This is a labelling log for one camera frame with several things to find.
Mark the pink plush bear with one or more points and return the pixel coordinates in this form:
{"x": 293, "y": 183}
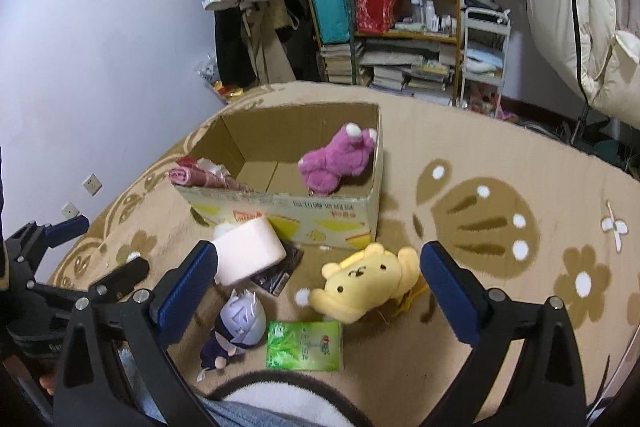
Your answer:
{"x": 332, "y": 159}

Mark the teal bag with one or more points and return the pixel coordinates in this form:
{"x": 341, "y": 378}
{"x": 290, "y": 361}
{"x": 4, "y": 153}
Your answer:
{"x": 331, "y": 14}

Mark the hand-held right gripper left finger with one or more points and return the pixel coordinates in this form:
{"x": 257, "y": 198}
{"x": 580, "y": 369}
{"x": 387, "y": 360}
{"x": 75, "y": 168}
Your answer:
{"x": 186, "y": 292}

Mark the pink striped cloth toy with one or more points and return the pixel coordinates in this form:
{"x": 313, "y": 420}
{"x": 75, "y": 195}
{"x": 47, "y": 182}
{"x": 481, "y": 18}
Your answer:
{"x": 200, "y": 177}

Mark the pile of books and papers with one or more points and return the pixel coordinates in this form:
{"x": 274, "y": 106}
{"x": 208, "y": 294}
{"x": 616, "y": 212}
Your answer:
{"x": 410, "y": 72}

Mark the white trolley cart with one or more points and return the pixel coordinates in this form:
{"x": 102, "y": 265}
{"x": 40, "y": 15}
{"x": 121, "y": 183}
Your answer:
{"x": 487, "y": 19}

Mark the bag of snacks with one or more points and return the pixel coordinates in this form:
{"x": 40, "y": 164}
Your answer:
{"x": 217, "y": 77}

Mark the yellow plush dog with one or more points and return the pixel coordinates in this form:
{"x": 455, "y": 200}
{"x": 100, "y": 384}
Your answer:
{"x": 360, "y": 279}

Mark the beige patterned blanket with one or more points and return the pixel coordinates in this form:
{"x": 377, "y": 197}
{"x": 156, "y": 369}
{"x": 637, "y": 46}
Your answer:
{"x": 500, "y": 147}

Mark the purple doll with silver hair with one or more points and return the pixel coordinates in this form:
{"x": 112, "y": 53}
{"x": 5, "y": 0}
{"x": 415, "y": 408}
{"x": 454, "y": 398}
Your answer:
{"x": 240, "y": 319}

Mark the stack of books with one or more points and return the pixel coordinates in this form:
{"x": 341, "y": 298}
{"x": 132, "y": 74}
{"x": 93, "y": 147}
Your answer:
{"x": 340, "y": 64}

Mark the red patterned bag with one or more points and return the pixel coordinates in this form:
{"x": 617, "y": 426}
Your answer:
{"x": 375, "y": 7}

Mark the pale pink foam cushion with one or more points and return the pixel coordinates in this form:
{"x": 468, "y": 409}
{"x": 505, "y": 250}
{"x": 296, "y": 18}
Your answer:
{"x": 250, "y": 252}

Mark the person's white fleece garment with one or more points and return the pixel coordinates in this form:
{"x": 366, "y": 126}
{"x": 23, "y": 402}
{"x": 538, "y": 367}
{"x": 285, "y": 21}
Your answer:
{"x": 290, "y": 389}

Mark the pink items under cart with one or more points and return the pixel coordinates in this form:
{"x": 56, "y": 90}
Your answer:
{"x": 492, "y": 107}

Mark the person's left hand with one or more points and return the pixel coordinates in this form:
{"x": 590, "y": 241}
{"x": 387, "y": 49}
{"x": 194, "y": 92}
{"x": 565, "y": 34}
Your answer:
{"x": 47, "y": 384}

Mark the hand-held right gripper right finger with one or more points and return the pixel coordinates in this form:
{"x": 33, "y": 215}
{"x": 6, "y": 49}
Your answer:
{"x": 450, "y": 294}

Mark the black flat packet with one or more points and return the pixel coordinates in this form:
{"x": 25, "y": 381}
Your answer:
{"x": 280, "y": 272}

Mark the white wall socket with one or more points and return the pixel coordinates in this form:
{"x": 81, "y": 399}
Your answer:
{"x": 92, "y": 184}
{"x": 70, "y": 210}

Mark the cardboard box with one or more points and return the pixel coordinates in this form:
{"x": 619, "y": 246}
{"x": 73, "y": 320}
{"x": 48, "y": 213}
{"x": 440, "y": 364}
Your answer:
{"x": 325, "y": 217}

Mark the black hanging clothes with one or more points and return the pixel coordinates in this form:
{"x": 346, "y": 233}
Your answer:
{"x": 232, "y": 47}

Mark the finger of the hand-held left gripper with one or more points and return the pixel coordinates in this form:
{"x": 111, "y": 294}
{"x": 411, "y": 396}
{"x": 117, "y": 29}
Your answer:
{"x": 67, "y": 229}
{"x": 122, "y": 274}

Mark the group of white cosmetic bottles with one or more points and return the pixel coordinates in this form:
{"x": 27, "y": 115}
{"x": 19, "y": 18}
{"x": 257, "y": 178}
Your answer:
{"x": 430, "y": 17}

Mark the beige hanging bag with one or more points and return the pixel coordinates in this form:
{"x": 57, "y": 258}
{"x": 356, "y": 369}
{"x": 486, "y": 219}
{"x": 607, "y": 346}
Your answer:
{"x": 270, "y": 52}

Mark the pale blue pillow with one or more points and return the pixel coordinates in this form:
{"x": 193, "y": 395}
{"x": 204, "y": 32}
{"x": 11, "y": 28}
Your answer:
{"x": 482, "y": 61}

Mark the green tissue packet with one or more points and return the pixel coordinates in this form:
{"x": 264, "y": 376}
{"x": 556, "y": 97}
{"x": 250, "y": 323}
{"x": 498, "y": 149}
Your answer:
{"x": 305, "y": 347}

